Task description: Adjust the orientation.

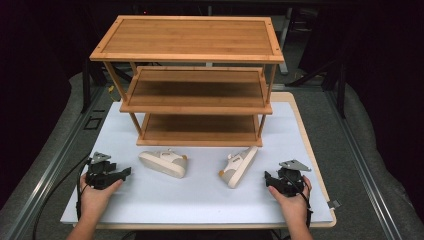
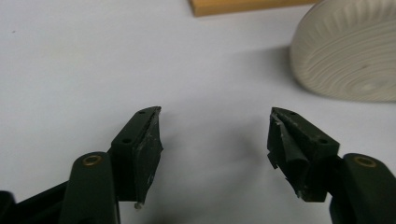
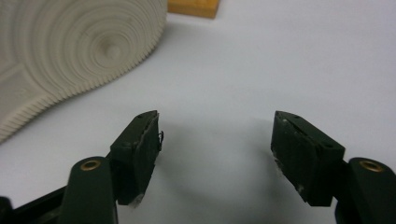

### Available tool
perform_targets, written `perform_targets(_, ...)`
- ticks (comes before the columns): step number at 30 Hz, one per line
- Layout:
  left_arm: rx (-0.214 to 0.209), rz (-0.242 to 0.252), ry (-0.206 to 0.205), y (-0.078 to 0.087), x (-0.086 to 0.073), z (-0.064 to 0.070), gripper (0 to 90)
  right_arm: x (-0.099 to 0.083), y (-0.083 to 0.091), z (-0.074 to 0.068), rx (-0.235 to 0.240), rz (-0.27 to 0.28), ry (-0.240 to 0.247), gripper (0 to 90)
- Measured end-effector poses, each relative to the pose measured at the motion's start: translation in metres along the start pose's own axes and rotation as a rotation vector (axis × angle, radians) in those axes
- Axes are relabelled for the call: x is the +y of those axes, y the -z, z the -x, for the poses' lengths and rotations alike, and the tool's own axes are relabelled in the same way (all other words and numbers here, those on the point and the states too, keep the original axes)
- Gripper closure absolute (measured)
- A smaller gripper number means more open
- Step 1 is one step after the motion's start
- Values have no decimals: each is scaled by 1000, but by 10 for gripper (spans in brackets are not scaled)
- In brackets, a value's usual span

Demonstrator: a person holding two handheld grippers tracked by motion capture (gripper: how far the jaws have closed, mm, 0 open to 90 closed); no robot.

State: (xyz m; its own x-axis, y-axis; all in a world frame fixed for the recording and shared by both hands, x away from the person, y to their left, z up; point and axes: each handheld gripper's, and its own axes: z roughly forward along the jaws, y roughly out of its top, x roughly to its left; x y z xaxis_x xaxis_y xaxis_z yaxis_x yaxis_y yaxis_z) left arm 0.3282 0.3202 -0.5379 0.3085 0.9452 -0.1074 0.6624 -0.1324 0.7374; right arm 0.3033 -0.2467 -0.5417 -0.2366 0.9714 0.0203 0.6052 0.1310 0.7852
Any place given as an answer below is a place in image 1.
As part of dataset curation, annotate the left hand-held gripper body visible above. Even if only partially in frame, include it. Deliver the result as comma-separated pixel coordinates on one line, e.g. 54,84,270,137
85,151,118,191

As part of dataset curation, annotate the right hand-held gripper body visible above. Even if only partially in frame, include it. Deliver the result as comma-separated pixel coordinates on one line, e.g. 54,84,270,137
270,158,313,198

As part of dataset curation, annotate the beige canvas sneaker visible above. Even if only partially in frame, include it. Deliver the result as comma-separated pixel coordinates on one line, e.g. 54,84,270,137
138,148,189,180
218,145,259,190

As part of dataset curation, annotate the three-tier wooden shoe rack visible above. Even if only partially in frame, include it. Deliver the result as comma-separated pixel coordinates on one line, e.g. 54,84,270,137
89,14,285,148

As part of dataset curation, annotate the person's right hand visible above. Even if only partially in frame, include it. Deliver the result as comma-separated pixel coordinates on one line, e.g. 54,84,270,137
267,175,314,228

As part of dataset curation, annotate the person's left hand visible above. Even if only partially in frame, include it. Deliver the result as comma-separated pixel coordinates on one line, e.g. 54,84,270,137
79,173,125,225

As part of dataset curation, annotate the white table sheet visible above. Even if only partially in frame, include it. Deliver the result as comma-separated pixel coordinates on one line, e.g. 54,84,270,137
60,99,335,225

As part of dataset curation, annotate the black metal stand leg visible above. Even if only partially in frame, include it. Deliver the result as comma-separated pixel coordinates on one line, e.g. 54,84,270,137
334,61,348,118
81,59,108,114

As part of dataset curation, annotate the white metal table leg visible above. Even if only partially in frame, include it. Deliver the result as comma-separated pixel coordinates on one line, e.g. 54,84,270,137
279,14,290,76

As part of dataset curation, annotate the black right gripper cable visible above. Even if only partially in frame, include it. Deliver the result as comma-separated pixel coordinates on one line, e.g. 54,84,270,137
289,173,314,229

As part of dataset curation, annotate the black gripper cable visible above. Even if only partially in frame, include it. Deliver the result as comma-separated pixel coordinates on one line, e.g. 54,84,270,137
31,155,93,240
289,173,314,229

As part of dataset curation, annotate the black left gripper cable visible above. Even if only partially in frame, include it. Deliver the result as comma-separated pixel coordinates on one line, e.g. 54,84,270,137
31,155,93,240

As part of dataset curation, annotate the grey metal floor rail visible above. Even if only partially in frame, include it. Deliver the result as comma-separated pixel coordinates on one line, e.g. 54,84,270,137
323,89,405,240
3,85,113,240

